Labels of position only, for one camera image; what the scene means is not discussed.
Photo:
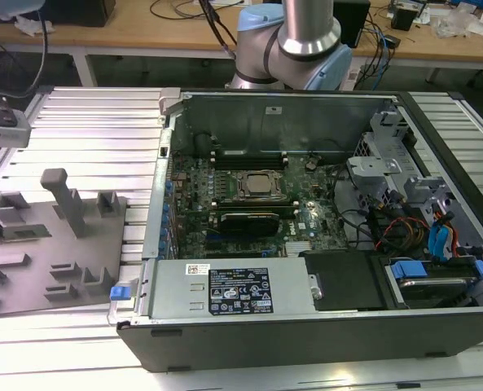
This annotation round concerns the large black case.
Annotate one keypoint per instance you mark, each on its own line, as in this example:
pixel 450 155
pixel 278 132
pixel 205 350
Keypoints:
pixel 78 12

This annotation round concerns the silver CPU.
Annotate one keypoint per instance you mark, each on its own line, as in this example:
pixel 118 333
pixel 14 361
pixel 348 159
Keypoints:
pixel 260 183

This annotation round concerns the black plastic shroud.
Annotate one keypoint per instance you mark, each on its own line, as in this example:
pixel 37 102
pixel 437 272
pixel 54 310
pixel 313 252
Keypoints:
pixel 343 281

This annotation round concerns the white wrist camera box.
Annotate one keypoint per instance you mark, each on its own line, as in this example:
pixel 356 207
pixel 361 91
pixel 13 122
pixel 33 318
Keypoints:
pixel 9 132

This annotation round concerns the grey power supply unit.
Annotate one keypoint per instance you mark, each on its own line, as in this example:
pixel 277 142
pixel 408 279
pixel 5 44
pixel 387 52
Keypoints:
pixel 172 289

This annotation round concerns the small black flat device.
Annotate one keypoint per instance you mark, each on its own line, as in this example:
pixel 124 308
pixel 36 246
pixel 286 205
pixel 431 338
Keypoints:
pixel 392 41

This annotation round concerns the silver coin battery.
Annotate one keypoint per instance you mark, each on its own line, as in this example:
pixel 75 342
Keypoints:
pixel 311 164

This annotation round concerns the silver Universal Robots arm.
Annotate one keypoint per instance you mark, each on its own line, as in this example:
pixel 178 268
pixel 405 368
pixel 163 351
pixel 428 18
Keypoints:
pixel 306 24

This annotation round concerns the black power supply label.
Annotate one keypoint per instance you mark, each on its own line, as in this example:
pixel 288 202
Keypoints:
pixel 241 291

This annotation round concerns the grey parts rack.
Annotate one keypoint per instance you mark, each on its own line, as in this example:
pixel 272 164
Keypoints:
pixel 62 260

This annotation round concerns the white crumpled paper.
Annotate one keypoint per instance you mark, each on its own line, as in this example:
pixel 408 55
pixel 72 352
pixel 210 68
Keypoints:
pixel 31 26

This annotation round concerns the blue case latch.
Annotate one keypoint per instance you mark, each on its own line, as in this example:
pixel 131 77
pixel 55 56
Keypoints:
pixel 118 292

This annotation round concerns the clear plastic bags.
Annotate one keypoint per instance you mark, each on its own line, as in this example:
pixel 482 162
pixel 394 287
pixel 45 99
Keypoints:
pixel 465 22

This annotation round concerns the black RAM slot bank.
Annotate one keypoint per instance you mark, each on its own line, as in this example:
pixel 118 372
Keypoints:
pixel 257 207
pixel 249 163

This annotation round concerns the grey metal drive cage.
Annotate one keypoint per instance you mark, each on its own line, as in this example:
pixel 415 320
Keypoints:
pixel 371 171

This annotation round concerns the hard disk in blue carrier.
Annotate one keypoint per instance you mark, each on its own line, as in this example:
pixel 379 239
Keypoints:
pixel 408 271

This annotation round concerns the wooden desk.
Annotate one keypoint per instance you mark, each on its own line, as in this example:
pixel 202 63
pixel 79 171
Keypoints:
pixel 123 36

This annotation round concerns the CPU socket metal frame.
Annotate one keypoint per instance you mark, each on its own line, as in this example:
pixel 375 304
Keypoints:
pixel 235 186

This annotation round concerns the small black box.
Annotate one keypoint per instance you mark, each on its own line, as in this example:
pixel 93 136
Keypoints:
pixel 402 18

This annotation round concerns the black graphics card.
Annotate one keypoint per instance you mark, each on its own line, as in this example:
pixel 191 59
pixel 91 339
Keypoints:
pixel 249 224

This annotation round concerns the black open PC case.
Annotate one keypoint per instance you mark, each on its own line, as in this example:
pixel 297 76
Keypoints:
pixel 265 346

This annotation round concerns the black tall box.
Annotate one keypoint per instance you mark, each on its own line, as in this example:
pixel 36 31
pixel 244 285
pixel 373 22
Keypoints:
pixel 353 20

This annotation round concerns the green motherboard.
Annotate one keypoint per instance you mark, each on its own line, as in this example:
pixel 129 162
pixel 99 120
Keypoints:
pixel 192 195

